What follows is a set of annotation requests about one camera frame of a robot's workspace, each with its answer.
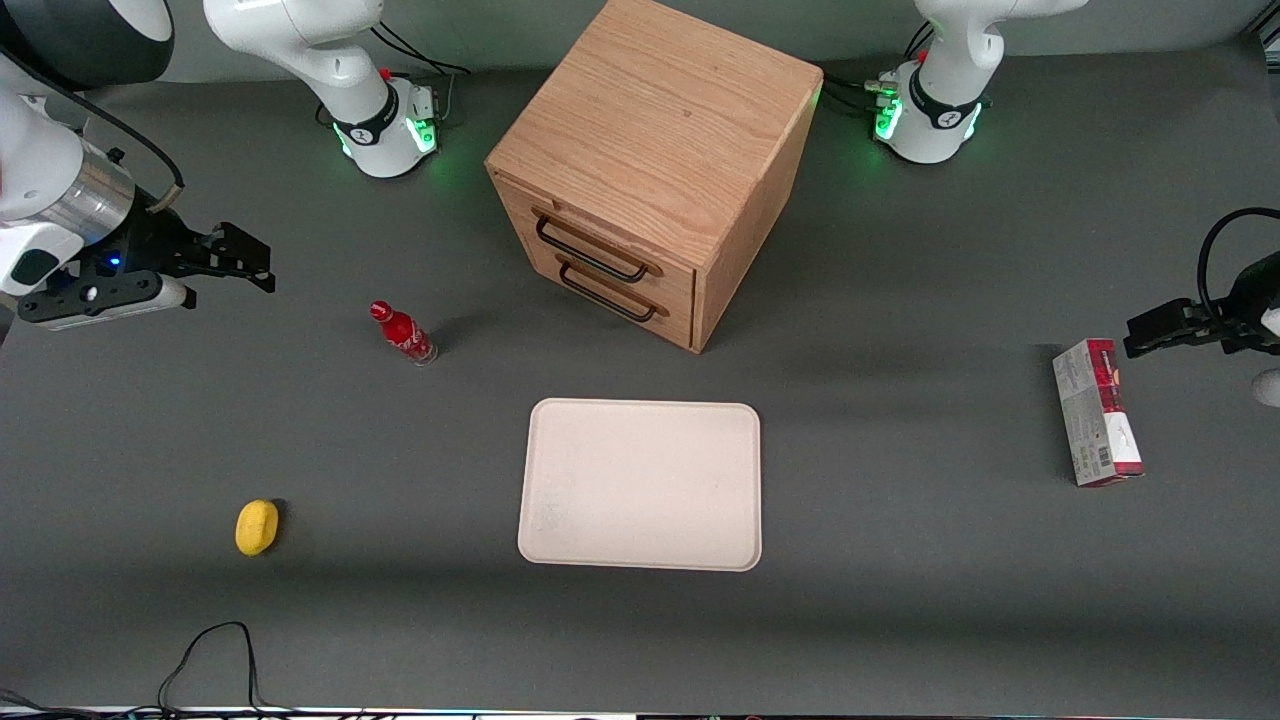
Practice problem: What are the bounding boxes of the beige plastic tray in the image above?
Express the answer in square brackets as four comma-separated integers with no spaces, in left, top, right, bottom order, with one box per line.
[517,398,763,573]

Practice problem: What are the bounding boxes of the yellow lemon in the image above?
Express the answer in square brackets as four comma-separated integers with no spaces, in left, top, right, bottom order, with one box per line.
[235,499,282,557]

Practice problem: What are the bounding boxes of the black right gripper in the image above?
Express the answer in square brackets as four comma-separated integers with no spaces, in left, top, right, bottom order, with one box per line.
[78,203,277,294]

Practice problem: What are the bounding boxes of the wooden drawer cabinet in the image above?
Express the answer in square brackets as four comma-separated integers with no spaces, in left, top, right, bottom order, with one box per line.
[485,0,824,354]

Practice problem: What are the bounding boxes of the thin black floor cable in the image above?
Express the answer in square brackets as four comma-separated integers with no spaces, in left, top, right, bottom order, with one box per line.
[0,621,301,720]

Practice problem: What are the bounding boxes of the wooden drawer with black handle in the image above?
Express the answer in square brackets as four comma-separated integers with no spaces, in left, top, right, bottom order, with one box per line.
[496,176,697,306]
[520,235,697,352]

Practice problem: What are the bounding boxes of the black left arm base cables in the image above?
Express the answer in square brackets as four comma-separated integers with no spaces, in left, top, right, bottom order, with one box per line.
[820,20,937,117]

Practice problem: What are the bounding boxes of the black arm base cables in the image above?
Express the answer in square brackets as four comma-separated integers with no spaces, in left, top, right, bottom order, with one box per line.
[820,20,937,117]
[368,20,472,126]

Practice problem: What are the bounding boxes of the red soda bottle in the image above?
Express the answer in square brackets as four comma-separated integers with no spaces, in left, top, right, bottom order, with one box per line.
[369,300,439,367]

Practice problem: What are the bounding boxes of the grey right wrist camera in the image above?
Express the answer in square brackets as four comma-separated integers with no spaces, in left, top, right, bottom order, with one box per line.
[17,270,198,332]

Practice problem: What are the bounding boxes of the black left gripper cable loop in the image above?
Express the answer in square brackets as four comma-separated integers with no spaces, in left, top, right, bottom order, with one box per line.
[1197,207,1280,321]

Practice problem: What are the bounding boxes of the black right arm base cables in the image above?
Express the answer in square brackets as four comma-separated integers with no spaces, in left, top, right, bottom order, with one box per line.
[368,20,472,126]

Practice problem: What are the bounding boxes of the grey and red carton box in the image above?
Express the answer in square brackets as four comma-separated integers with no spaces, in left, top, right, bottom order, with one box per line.
[1052,338,1146,488]

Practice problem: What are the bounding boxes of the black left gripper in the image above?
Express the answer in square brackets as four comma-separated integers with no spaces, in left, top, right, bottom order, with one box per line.
[1124,252,1280,360]

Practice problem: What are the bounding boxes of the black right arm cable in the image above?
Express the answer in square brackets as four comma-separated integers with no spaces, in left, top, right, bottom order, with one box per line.
[0,45,187,216]

